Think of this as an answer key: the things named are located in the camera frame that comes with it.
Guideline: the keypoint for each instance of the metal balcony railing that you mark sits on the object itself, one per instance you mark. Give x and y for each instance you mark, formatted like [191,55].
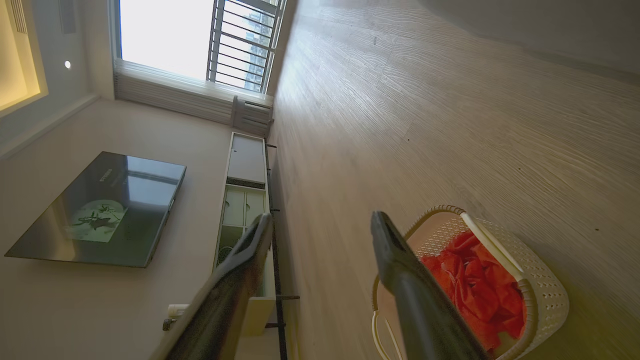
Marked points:
[240,45]

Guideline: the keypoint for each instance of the large bright window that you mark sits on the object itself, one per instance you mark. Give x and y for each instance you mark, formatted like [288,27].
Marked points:
[165,35]

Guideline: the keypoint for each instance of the white pleated curtain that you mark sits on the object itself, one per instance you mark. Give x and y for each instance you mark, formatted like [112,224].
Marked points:
[170,92]

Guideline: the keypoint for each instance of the white and grey TV cabinet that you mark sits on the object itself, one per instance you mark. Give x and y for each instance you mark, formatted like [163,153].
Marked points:
[246,160]

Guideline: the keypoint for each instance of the white wall socket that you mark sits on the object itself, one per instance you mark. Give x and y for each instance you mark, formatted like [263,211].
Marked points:
[177,310]

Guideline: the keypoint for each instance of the white slatted box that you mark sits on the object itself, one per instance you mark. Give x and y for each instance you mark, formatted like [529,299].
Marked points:
[251,117]

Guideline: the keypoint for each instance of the cream perforated laundry basket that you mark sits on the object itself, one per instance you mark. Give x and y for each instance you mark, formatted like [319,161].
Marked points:
[545,295]

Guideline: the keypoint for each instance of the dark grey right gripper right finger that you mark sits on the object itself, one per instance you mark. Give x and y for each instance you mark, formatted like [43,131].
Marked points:
[420,305]

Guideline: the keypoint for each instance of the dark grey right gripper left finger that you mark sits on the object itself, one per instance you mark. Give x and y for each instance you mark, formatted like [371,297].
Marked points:
[225,300]

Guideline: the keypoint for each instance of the black flat screen television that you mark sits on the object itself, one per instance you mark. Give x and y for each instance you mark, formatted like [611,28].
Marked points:
[100,210]

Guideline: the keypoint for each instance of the red garment with white stripes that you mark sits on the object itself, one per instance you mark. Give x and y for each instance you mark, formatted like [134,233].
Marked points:
[480,290]

